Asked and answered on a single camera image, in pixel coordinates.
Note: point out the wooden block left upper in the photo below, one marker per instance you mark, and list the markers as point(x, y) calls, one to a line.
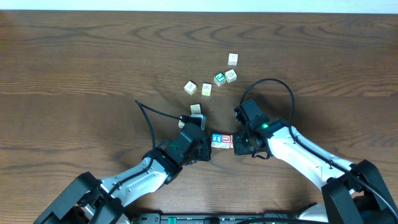
point(190, 88)

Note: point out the blue letter T block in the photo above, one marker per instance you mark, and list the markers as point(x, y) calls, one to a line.
point(216, 140)

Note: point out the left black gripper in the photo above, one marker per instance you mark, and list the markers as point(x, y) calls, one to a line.
point(208, 149)

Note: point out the red letter U block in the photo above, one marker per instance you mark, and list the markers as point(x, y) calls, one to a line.
point(226, 141)

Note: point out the wooden block centre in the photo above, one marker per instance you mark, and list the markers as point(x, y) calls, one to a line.
point(195, 109)

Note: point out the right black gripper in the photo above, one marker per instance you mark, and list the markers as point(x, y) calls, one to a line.
point(239, 149)

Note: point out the yellow tinted wooden block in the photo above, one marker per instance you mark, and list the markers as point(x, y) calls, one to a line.
point(206, 89)

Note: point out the far plain wooden block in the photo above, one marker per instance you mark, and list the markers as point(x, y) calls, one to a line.
point(232, 59)

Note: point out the green letter J block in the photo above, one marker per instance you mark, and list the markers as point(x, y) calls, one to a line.
point(219, 79)

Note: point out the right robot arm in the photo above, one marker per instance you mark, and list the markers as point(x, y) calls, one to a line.
point(352, 193)

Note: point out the wooden block beside green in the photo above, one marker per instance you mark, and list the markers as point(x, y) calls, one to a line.
point(230, 75)

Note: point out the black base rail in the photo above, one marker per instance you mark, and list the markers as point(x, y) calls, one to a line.
point(156, 218)

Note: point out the wooden block lower left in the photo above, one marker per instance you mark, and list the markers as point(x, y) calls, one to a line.
point(181, 124)

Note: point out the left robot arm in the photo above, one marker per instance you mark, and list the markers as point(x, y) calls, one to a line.
point(91, 200)

